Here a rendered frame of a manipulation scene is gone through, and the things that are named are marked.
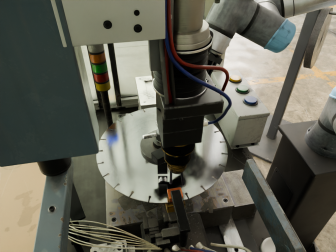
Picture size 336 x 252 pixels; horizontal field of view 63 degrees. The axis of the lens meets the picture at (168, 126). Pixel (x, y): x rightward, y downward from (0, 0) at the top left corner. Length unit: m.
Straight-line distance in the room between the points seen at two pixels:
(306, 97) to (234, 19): 2.20
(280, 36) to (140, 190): 0.46
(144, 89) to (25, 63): 0.75
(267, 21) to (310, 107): 2.05
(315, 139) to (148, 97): 0.60
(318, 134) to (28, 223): 0.95
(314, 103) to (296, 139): 1.65
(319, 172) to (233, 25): 0.59
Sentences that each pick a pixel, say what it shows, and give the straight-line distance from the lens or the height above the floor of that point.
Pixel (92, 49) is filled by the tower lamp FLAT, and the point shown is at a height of 1.11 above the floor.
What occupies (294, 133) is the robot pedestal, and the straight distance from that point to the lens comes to 1.14.
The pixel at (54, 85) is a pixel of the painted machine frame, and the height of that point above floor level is 1.31.
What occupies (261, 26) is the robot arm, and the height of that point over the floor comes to 1.22.
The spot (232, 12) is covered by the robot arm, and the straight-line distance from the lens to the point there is 0.64.
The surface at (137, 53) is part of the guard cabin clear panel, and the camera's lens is 1.06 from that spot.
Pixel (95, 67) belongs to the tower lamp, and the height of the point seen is 1.05.
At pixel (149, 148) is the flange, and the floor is 0.96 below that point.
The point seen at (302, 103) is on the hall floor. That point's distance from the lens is 2.70.
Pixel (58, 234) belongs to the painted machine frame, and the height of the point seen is 1.05.
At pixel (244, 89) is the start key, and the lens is 1.01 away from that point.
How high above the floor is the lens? 1.45
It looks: 42 degrees down
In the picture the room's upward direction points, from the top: straight up
